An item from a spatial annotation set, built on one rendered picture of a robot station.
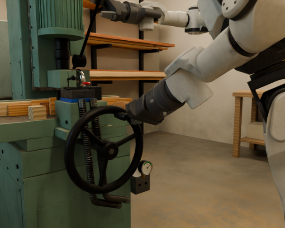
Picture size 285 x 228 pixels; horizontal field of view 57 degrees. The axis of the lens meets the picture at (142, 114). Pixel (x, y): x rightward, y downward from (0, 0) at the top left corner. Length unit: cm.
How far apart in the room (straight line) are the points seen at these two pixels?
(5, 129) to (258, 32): 75
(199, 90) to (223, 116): 376
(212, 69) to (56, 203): 74
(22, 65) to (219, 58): 95
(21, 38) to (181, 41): 380
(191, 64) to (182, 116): 426
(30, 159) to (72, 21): 53
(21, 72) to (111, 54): 312
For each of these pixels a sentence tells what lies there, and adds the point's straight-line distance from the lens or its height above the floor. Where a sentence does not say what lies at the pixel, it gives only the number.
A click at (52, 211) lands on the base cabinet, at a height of 57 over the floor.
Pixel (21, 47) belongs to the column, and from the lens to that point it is 129.
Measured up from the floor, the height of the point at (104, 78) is 103.
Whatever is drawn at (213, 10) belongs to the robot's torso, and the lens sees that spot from 81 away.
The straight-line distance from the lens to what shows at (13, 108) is 108.
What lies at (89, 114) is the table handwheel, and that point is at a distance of 80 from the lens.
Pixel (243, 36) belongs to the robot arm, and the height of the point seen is 111.
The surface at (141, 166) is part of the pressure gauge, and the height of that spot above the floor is 67.
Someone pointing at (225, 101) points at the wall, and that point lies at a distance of 435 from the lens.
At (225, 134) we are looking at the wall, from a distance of 442.
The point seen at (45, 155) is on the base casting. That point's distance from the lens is 97.
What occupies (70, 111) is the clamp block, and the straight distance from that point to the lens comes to 87.
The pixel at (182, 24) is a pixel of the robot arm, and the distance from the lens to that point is 135.
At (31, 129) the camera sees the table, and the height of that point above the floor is 87.
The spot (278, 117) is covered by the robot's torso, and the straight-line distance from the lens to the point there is 84.
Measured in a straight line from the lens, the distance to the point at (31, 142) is 95.
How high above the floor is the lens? 104
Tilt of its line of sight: 8 degrees down
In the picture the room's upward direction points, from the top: straight up
